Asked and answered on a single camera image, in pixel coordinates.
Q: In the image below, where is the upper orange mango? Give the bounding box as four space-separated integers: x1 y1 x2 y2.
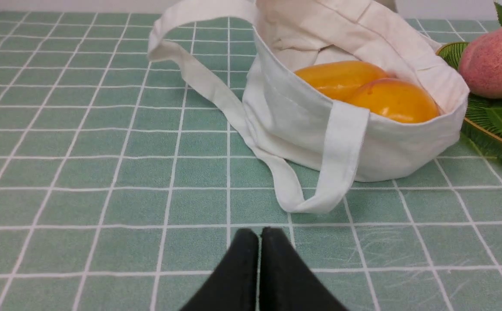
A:
294 60 391 101

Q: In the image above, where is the green glass plate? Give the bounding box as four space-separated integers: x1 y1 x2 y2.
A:
436 41 502 172

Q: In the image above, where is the white canvas tote bag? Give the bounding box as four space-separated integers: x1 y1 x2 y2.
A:
148 0 470 214

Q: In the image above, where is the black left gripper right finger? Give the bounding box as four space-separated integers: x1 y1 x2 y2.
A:
259 227 346 311

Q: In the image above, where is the green checkered tablecloth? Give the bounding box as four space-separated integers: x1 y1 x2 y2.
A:
0 11 502 311

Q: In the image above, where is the orange mango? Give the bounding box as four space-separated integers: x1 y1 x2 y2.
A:
294 60 391 101
346 77 439 124

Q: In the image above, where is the pink peach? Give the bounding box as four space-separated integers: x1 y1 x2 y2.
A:
458 27 502 98

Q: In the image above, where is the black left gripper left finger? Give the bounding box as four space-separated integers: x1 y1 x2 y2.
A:
182 228 259 311

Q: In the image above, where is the lower orange mango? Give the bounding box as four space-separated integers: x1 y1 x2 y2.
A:
346 77 439 124

